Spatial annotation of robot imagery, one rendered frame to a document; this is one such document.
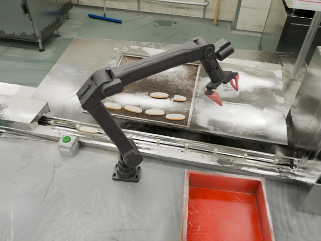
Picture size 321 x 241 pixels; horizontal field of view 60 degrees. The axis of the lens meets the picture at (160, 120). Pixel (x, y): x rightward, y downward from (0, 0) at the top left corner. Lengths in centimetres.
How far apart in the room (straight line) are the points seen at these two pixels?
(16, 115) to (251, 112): 119
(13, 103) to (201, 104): 99
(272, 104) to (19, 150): 131
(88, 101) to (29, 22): 313
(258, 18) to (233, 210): 375
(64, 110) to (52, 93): 20
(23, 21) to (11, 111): 254
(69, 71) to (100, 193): 101
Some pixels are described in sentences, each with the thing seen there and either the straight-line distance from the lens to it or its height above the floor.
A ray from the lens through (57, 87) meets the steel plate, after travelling 188.
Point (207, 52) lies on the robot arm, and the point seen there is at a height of 138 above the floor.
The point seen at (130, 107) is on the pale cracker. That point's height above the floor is 91.
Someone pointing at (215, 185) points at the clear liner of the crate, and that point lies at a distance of 124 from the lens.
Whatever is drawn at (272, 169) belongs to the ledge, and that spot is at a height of 86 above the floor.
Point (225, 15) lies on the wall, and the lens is 495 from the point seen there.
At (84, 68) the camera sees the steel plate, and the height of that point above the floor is 82.
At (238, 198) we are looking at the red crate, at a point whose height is 82.
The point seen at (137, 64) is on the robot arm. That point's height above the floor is 137.
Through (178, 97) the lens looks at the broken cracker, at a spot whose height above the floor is 93.
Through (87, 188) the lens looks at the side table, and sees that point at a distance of 128.
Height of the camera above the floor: 185
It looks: 42 degrees down
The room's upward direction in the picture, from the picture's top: 2 degrees clockwise
